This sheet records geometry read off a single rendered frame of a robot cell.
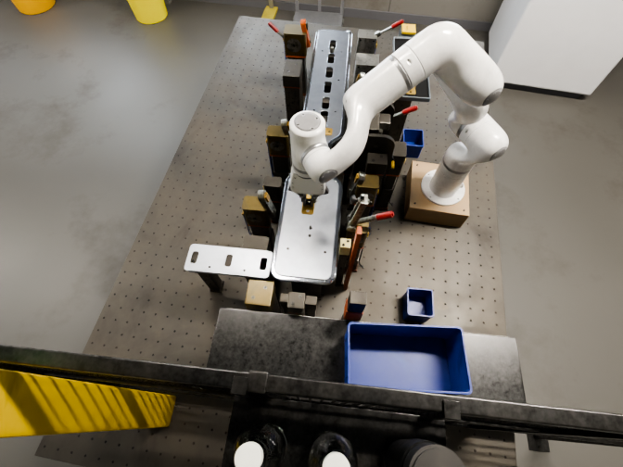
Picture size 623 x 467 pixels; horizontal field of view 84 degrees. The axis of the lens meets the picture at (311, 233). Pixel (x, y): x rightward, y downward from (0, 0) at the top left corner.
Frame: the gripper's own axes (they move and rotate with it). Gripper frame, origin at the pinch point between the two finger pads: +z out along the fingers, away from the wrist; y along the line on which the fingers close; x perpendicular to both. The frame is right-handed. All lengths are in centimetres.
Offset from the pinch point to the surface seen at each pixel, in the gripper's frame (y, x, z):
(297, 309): 0.2, 31.2, 12.3
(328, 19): 11, -276, 107
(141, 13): 193, -268, 107
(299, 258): 1.9, 11.8, 19.5
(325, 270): -7.3, 15.0, 19.5
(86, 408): 43, 63, -4
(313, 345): -5.7, 40.3, 16.7
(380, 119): -22.3, -39.9, 3.4
